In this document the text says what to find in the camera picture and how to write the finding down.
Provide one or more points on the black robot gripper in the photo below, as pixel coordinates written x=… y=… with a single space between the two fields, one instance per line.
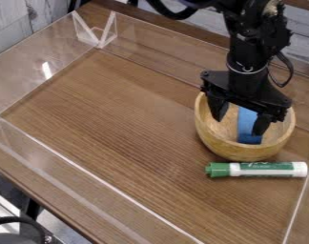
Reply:
x=251 y=91

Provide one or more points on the blue rectangular block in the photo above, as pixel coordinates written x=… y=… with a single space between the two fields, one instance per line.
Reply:
x=247 y=119

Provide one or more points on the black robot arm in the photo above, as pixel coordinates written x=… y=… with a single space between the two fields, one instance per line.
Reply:
x=260 y=35

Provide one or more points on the light wooden bowl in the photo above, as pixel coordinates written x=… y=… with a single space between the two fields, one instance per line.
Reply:
x=220 y=135

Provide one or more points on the green and white marker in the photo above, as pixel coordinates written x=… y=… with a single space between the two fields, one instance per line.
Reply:
x=283 y=169

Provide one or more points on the clear acrylic tray walls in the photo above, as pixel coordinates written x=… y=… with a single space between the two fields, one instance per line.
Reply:
x=98 y=138

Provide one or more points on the black metal stand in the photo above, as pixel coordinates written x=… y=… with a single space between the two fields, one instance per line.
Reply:
x=30 y=209

